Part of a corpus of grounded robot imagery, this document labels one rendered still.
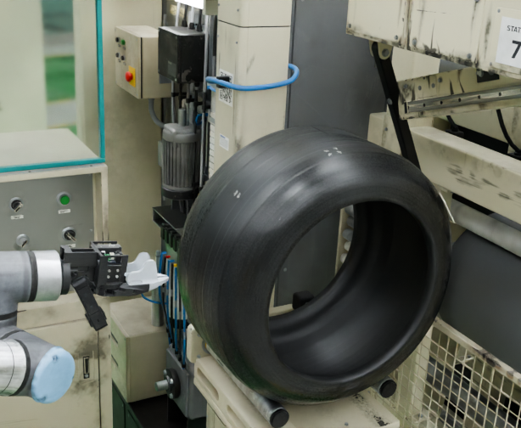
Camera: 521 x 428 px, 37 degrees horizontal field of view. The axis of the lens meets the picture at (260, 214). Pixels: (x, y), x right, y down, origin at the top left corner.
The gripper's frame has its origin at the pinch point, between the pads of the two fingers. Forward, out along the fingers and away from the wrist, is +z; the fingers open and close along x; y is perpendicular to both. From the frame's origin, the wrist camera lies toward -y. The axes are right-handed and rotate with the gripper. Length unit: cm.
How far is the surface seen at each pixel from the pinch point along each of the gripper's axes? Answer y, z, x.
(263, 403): -27.2, 25.3, -5.1
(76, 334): -42, 3, 58
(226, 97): 30, 25, 34
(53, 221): -12, -5, 63
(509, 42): 55, 48, -25
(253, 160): 23.1, 18.6, 5.8
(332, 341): -22, 51, 9
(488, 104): 41, 63, -8
